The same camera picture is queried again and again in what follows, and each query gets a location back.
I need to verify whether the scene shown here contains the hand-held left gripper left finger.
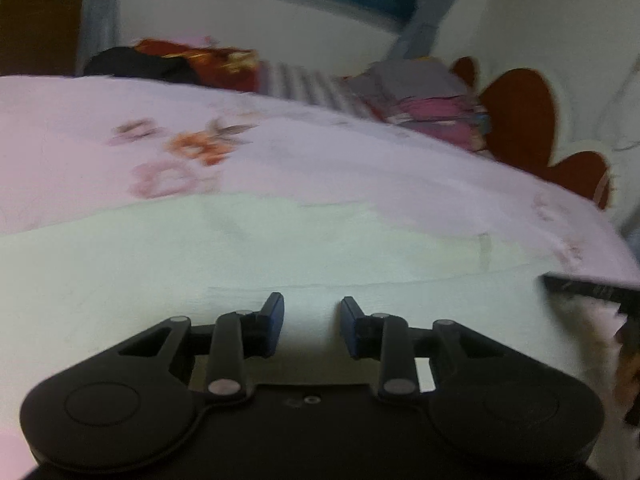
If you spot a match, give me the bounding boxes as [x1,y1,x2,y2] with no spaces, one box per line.
[117,292,286,407]

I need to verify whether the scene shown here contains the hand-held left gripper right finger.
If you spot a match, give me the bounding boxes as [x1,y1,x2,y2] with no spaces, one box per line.
[339,296,507,407]

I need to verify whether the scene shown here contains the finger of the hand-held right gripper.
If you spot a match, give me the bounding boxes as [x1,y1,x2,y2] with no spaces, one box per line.
[542,273,640,318]

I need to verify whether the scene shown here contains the white cloth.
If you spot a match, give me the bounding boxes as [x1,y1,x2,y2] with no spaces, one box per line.
[0,193,626,441]

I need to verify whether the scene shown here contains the pink floral bedsheet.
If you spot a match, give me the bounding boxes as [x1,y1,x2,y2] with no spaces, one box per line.
[0,75,640,321]

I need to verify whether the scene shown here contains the pink folded cloth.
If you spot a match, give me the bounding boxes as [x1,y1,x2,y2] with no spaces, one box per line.
[379,94,493,155]

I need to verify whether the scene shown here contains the grey striped cloth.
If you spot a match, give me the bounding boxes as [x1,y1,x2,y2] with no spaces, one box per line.
[257,61,383,122]

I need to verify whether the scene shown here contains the grey folded cloth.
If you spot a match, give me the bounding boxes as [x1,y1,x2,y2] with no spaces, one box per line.
[344,57,474,107]

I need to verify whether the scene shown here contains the red patterned cloth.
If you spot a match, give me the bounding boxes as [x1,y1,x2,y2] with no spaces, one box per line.
[134,38,261,94]

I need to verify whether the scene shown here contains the grey curtain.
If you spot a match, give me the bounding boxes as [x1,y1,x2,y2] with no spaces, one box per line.
[387,7,448,63]
[81,0,127,63]

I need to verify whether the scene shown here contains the black cloth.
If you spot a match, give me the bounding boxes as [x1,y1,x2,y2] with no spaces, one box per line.
[83,46,202,86]

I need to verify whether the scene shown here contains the wooden door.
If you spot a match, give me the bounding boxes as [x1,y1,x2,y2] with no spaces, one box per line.
[0,0,90,79]

